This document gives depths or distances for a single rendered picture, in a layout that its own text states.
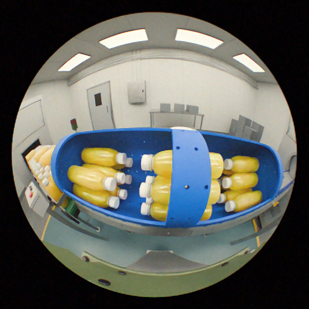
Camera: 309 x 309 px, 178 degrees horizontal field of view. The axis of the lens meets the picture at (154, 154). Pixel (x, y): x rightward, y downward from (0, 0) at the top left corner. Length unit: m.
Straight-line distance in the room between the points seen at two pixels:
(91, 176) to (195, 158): 0.26
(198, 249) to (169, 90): 3.96
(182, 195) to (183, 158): 0.06
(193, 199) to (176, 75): 3.61
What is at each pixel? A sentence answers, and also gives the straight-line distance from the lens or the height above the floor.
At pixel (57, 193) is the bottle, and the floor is 1.00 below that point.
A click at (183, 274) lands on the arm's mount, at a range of 0.16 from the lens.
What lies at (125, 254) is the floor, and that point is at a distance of 1.37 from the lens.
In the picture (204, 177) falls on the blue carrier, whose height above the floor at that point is 1.20.
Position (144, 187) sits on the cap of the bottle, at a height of 1.12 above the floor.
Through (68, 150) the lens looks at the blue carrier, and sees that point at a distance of 0.44.
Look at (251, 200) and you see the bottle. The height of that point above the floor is 1.07.
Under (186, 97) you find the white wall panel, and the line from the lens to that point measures 3.63.
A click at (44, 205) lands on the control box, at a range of 0.61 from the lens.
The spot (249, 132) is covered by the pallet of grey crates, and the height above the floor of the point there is 0.80.
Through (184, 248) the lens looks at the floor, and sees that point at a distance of 1.35.
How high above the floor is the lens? 1.31
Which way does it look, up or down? 35 degrees down
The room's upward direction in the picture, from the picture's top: 2 degrees counter-clockwise
